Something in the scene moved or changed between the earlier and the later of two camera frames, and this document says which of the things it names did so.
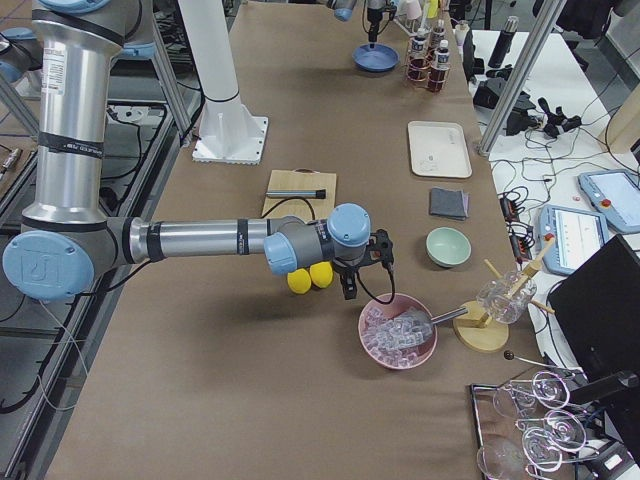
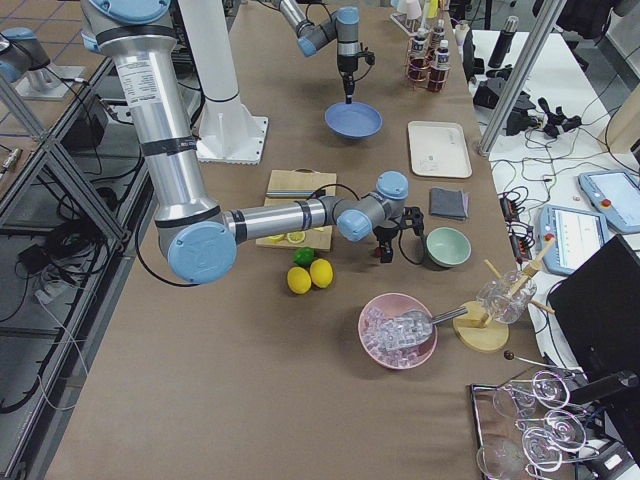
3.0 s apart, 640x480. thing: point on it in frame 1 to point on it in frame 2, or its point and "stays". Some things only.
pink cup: [413, 9] stays
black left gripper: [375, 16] to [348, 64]
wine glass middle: [562, 429] stays
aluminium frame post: [522, 74] stays
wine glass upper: [549, 389] stays
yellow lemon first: [299, 281] stays
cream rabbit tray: [438, 149] stays
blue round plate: [378, 59] to [353, 120]
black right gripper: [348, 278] to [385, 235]
